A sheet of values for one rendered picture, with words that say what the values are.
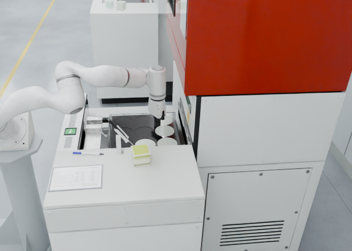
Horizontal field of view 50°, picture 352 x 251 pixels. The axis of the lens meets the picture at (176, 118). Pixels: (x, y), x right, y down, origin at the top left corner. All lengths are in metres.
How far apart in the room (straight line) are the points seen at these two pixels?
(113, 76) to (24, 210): 1.08
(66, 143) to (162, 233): 0.62
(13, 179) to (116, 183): 0.79
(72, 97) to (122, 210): 0.50
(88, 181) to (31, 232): 0.97
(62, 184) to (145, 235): 0.40
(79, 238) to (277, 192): 1.06
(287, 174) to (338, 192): 1.23
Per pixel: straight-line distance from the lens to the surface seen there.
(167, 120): 2.06
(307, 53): 1.70
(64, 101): 1.61
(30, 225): 2.45
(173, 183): 1.56
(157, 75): 1.82
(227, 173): 1.93
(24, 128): 2.08
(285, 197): 2.16
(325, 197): 3.15
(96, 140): 1.96
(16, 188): 2.25
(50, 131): 3.70
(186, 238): 1.68
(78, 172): 1.64
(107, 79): 1.58
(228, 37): 1.56
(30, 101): 1.66
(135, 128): 2.00
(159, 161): 1.67
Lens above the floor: 2.01
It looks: 32 degrees down
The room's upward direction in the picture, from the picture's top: 2 degrees clockwise
